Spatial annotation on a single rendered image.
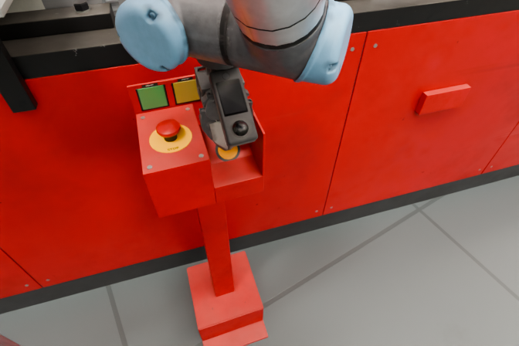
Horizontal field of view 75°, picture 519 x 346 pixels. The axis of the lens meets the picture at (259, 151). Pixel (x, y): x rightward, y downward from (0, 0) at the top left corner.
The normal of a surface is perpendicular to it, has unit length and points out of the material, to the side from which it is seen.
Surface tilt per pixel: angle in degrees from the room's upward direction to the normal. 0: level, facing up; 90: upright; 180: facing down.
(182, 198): 90
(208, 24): 66
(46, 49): 0
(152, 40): 94
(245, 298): 0
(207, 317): 0
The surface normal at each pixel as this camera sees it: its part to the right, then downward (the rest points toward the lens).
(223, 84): 0.17, -0.17
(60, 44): 0.00, -0.70
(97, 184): 0.29, 0.69
